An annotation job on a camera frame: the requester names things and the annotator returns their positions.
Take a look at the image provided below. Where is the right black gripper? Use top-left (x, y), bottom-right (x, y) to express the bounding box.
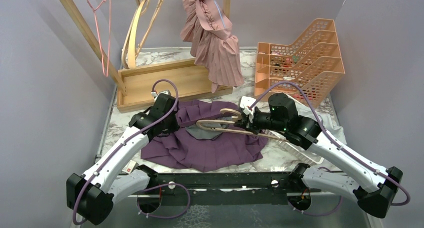
top-left (234, 108), bottom-right (287, 135)

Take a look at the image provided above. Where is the wooden hanger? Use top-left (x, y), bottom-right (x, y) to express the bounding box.
top-left (196, 108), bottom-right (288, 143)
top-left (121, 0), bottom-right (169, 70)

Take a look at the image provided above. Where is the purple garment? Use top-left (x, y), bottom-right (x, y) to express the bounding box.
top-left (140, 100), bottom-right (268, 172)

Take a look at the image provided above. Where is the pink pleated skirt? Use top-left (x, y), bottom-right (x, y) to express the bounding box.
top-left (180, 0), bottom-right (245, 92)

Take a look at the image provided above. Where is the white garment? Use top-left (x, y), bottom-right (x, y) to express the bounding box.
top-left (295, 98), bottom-right (347, 144)

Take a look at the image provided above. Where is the blue wire hanger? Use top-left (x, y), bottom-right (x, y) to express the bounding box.
top-left (213, 0), bottom-right (226, 28)

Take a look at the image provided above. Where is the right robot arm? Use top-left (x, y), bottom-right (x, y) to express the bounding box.
top-left (236, 93), bottom-right (403, 219)

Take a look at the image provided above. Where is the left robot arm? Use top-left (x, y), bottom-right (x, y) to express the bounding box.
top-left (66, 93), bottom-right (179, 226)

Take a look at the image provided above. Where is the wooden clothes rack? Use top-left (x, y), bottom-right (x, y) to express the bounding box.
top-left (60, 0), bottom-right (233, 113)

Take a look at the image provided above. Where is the white laundry basket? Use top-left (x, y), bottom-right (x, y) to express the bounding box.
top-left (258, 131), bottom-right (325, 166)

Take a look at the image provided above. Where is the small white box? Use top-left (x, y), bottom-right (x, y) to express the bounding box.
top-left (122, 160), bottom-right (138, 174)

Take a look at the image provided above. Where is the orange plastic file organizer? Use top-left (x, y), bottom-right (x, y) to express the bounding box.
top-left (254, 18), bottom-right (345, 108)

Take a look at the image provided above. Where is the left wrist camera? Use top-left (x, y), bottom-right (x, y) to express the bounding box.
top-left (151, 90), bottom-right (171, 99)

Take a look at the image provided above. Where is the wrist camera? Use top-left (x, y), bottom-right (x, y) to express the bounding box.
top-left (239, 96), bottom-right (256, 116)
top-left (151, 90), bottom-right (171, 99)

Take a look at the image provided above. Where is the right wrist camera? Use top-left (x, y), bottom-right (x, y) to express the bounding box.
top-left (239, 96), bottom-right (256, 116)

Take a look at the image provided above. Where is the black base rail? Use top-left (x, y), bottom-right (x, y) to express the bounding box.
top-left (136, 165), bottom-right (312, 212)

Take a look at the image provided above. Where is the pink wire hanger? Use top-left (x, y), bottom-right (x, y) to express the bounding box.
top-left (79, 0), bottom-right (113, 78)

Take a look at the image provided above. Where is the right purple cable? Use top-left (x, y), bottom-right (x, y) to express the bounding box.
top-left (250, 81), bottom-right (412, 217)

